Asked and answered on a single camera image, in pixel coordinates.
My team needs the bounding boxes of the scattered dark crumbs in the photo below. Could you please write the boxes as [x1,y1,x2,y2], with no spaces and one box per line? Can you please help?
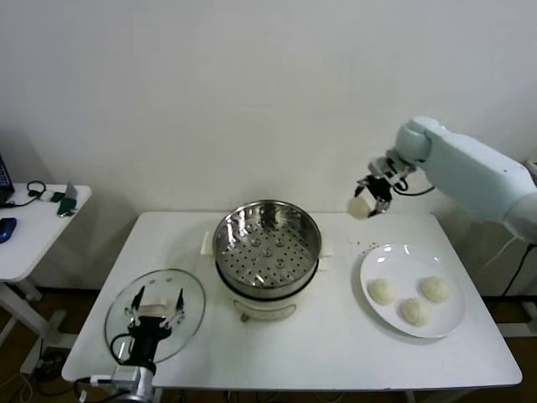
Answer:
[346,238,379,254]

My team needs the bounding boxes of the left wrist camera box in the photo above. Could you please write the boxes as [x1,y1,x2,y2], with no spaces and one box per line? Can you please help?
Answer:
[90,365,149,392]

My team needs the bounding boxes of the white steamed baozi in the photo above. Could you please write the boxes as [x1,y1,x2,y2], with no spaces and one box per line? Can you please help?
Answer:
[348,196,376,222]
[419,275,453,303]
[398,298,432,327]
[368,278,397,304]

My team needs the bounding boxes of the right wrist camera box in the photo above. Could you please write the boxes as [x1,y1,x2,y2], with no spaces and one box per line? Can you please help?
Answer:
[368,154,417,186]

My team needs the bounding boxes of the blue computer mouse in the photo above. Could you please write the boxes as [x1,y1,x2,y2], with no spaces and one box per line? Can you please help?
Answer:
[0,217,18,245]

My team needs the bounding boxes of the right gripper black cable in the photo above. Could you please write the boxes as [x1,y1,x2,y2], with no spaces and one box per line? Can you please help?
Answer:
[392,179,437,196]

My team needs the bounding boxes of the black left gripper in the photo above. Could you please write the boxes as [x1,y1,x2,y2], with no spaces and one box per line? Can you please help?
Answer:
[123,285,185,369]

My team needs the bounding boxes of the floor power strip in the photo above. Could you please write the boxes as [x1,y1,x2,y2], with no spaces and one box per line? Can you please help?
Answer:
[31,347,68,373]

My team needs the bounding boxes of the white wall cable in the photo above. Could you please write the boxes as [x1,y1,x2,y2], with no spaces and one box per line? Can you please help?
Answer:
[477,235,522,275]

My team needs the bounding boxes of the white electric cooker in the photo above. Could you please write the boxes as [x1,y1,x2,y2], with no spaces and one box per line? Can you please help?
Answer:
[202,230,336,324]

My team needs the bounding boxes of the white side table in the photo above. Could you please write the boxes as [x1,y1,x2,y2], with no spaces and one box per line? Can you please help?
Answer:
[0,183,93,377]

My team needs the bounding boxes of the perforated steel steamer basket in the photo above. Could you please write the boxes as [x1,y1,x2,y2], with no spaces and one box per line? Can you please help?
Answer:
[202,200,336,295]

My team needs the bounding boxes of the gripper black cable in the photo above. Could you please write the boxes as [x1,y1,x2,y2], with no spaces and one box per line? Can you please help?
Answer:
[392,179,437,196]
[109,332,136,365]

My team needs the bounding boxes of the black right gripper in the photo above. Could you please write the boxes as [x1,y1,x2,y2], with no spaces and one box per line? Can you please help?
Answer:
[355,175,394,218]

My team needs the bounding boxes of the thin black looped cable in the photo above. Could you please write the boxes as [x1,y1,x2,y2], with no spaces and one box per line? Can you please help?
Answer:
[1,181,48,210]

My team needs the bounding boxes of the green grey small device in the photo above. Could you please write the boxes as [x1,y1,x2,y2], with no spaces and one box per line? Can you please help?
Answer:
[56,181,80,218]

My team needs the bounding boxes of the black power cable with plug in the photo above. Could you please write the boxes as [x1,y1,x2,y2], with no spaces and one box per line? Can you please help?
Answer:
[504,242,537,296]

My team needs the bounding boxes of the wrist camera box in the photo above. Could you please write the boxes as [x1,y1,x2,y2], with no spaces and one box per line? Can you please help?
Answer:
[90,365,149,392]
[368,154,417,186]

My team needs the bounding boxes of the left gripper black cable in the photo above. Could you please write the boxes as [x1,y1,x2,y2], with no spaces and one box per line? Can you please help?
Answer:
[109,332,136,365]

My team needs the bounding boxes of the round glass lid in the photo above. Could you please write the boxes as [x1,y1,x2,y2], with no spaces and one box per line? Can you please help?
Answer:
[104,268,206,364]

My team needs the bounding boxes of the white round plate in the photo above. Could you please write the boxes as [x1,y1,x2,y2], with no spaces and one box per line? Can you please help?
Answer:
[359,243,467,339]

